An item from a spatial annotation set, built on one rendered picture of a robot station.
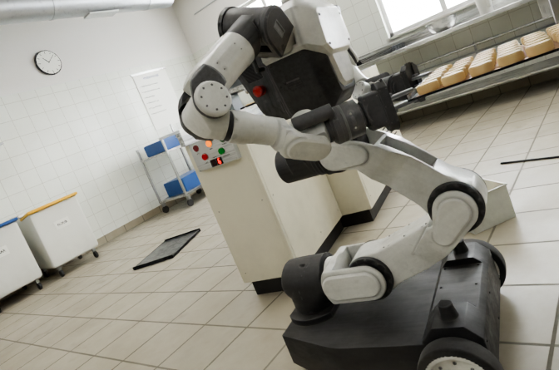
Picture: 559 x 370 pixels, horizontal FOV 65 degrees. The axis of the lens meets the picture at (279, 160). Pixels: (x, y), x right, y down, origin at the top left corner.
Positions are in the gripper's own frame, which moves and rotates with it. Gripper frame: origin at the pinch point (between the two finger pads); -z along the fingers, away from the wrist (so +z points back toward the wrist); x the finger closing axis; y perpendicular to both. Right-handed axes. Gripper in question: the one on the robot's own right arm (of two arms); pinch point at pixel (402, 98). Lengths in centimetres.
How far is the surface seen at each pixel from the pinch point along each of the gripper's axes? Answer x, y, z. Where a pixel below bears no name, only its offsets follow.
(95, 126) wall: 67, 494, 252
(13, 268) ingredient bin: -44, 315, 316
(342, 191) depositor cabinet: -54, 154, 8
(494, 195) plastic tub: -65, 86, -49
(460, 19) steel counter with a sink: 15, 390, -202
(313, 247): -65, 113, 35
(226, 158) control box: -5, 98, 56
